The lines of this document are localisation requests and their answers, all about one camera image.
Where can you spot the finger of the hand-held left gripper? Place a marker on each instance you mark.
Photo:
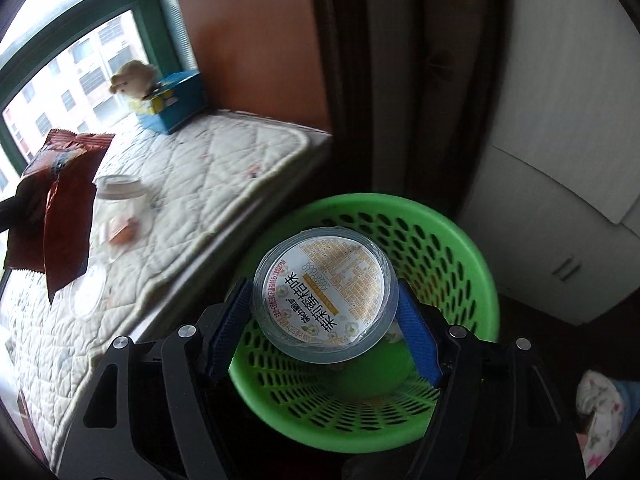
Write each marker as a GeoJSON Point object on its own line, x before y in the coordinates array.
{"type": "Point", "coordinates": [10, 212]}

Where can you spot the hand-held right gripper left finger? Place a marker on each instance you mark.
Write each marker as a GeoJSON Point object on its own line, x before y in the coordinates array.
{"type": "Point", "coordinates": [230, 332]}

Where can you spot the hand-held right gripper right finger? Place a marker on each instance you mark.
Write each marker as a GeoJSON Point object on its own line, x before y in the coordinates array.
{"type": "Point", "coordinates": [417, 342]}

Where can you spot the red snack packet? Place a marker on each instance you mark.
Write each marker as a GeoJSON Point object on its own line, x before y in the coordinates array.
{"type": "Point", "coordinates": [67, 225]}

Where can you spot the green plastic mesh basket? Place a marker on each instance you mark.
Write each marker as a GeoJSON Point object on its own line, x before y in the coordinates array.
{"type": "Point", "coordinates": [450, 270]}

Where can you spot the clear cup with printed lid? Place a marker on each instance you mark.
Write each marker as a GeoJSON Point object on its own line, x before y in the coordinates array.
{"type": "Point", "coordinates": [325, 295]}

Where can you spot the clear plastic container white rim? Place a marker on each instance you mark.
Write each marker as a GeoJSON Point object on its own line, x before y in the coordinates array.
{"type": "Point", "coordinates": [120, 187]}

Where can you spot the clear plastic lid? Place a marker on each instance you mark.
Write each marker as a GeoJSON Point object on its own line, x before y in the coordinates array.
{"type": "Point", "coordinates": [86, 290]}

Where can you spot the small orange wrapper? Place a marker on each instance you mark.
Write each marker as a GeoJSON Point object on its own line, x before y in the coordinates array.
{"type": "Point", "coordinates": [122, 232]}

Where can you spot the white quilted mattress pad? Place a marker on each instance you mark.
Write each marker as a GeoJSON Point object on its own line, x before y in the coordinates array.
{"type": "Point", "coordinates": [210, 175]}

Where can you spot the beige apartment building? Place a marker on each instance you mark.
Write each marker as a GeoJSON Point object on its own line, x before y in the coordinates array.
{"type": "Point", "coordinates": [90, 70]}

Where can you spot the white cabinet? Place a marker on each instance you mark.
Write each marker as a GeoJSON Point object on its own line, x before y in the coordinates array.
{"type": "Point", "coordinates": [560, 240]}

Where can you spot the beige plush toy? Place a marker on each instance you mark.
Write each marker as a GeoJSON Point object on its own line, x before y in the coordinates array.
{"type": "Point", "coordinates": [132, 80]}

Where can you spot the blue tissue box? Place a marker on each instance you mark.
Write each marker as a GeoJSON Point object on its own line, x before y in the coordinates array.
{"type": "Point", "coordinates": [175, 105]}

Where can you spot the floral cloth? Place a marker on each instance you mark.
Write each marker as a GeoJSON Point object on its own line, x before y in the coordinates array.
{"type": "Point", "coordinates": [605, 410]}

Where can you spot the brown wooden side panel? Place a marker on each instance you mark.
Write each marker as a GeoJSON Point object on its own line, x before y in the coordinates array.
{"type": "Point", "coordinates": [250, 35]}

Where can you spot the green window frame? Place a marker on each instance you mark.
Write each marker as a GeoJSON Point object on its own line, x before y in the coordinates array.
{"type": "Point", "coordinates": [150, 45]}

